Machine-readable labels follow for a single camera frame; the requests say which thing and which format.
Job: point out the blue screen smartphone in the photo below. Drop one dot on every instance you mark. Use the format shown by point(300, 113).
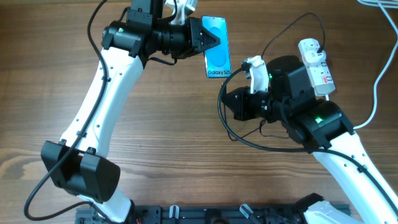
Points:
point(217, 59)

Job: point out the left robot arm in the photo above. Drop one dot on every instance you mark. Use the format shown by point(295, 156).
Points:
point(78, 163)

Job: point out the white power strip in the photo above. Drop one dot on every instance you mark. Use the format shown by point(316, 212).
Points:
point(320, 76)

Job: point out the white charger adapter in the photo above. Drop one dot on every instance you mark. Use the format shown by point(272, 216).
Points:
point(312, 58)

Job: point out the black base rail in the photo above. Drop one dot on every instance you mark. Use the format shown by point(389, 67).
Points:
point(284, 213)

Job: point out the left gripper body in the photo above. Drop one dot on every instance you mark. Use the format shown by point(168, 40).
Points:
point(191, 23)

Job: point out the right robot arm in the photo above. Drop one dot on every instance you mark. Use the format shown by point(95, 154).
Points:
point(280, 90)

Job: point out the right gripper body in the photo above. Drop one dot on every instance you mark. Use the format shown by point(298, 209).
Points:
point(252, 105)

